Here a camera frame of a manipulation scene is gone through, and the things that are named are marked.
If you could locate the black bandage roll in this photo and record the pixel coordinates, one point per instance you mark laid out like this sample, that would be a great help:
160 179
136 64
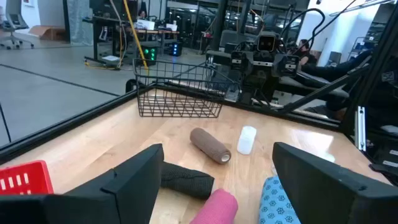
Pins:
186 182

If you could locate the person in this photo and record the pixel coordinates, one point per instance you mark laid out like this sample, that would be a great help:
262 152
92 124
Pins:
142 14
304 54

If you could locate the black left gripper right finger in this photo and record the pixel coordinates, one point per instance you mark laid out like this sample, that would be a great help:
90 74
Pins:
326 199

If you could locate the silver aluminium bracket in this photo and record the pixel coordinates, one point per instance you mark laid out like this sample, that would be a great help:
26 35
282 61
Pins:
361 127

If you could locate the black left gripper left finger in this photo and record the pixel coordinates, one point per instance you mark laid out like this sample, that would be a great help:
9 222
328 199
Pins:
93 202

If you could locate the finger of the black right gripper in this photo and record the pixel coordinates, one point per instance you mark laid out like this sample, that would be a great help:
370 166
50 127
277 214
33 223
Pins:
286 66
241 62

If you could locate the computer tower with blue lights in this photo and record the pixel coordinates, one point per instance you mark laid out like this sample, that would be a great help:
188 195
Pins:
176 49

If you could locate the red plastic basket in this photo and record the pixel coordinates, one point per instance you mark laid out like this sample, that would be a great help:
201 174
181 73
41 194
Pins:
34 177

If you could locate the pink bandage roll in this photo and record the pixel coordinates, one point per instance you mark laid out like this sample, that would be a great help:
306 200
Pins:
217 208

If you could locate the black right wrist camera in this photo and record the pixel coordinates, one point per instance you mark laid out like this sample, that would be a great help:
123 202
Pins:
266 43

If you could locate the wooden desk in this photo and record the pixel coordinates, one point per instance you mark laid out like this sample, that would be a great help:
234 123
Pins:
155 31

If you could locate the blue patterned pack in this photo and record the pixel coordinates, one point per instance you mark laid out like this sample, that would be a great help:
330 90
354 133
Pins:
275 202

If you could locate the black aluminium table frame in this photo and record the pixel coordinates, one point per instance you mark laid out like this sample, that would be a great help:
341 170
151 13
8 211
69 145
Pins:
62 129

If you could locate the grey office chair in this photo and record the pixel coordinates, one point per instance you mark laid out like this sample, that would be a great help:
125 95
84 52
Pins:
14 21

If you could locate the grey desk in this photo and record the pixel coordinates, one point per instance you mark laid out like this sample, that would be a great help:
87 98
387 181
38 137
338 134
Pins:
311 85

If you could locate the small white plastic bottle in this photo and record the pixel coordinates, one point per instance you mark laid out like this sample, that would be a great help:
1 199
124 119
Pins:
246 140

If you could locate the computer tower with green lights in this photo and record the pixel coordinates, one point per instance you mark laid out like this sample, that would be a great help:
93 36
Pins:
149 53

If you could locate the cardboard box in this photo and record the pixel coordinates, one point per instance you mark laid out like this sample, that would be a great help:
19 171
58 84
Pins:
46 32

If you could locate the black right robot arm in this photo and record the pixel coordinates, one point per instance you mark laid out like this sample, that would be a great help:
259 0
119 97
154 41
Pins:
258 90

